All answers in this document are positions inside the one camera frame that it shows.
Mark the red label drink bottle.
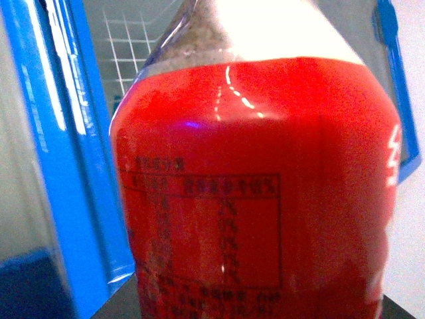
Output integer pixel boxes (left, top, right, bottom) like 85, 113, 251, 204
110, 1, 402, 318

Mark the white wire freezer basket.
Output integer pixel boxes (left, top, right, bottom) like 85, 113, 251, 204
95, 1, 181, 101

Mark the white chest freezer blue rim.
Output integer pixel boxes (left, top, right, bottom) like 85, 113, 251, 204
0, 0, 420, 319

